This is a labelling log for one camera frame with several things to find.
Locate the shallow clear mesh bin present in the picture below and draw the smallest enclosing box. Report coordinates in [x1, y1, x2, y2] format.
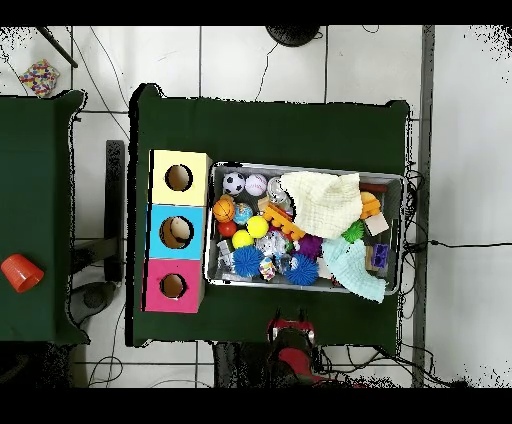
[205, 162, 405, 297]

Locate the wooden box with three holes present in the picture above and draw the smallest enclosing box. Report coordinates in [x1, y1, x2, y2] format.
[143, 148, 213, 315]

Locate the blue spiky ball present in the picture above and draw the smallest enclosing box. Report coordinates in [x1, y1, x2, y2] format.
[285, 253, 321, 288]
[231, 244, 266, 279]

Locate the mint green cloth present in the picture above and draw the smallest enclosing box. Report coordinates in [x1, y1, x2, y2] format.
[321, 236, 387, 305]

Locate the small yellow ball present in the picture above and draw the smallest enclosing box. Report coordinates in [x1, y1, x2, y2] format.
[231, 229, 255, 250]

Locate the large yellow ball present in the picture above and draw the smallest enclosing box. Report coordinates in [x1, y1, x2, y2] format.
[246, 215, 271, 240]

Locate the globe print ball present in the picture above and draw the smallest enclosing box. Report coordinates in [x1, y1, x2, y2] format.
[232, 203, 255, 227]

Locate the cream waffle cloth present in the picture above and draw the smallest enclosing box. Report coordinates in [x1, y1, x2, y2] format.
[279, 170, 365, 241]

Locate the small orange basketball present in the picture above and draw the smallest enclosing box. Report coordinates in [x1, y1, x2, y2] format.
[211, 197, 237, 224]

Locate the small baseball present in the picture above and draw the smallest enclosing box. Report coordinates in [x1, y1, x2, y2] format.
[244, 173, 269, 198]

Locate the small soccer ball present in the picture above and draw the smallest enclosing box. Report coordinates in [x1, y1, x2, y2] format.
[222, 171, 247, 197]

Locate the dark green table cloth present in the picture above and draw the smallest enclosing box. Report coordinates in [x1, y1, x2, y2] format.
[126, 83, 411, 353]

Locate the red cup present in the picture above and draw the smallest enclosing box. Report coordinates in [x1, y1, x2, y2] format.
[0, 253, 45, 294]

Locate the green covered side table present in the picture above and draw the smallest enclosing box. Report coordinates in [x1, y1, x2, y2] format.
[0, 89, 87, 347]

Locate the black round stand base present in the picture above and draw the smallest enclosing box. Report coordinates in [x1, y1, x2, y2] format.
[265, 25, 323, 48]

